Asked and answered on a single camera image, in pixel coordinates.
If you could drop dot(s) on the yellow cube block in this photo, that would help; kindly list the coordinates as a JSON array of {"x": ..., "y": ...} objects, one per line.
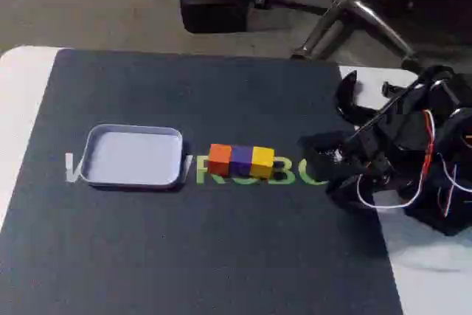
[{"x": 262, "y": 163}]

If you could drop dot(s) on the purple cube block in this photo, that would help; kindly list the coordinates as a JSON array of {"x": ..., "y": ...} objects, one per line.
[{"x": 241, "y": 162}]

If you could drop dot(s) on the orange cube block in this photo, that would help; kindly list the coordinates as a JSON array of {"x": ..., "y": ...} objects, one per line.
[{"x": 219, "y": 160}]

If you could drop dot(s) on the pale lavender tray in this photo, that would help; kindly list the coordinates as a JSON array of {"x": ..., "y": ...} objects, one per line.
[{"x": 132, "y": 156}]

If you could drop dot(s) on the black table clamp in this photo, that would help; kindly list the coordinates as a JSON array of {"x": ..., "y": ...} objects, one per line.
[{"x": 344, "y": 97}]

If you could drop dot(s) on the chrome office chair base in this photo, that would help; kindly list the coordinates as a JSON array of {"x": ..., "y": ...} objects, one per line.
[{"x": 354, "y": 5}]

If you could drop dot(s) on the black mat with logo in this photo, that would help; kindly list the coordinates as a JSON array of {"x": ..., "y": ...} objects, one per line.
[{"x": 184, "y": 241}]

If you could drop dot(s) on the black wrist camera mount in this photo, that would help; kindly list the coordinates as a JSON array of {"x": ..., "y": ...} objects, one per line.
[{"x": 321, "y": 152}]

